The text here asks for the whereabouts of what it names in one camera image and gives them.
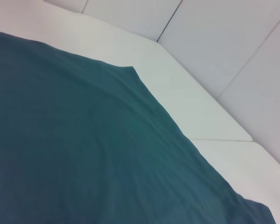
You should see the teal blue shirt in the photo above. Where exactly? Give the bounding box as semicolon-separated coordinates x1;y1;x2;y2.
0;30;277;224

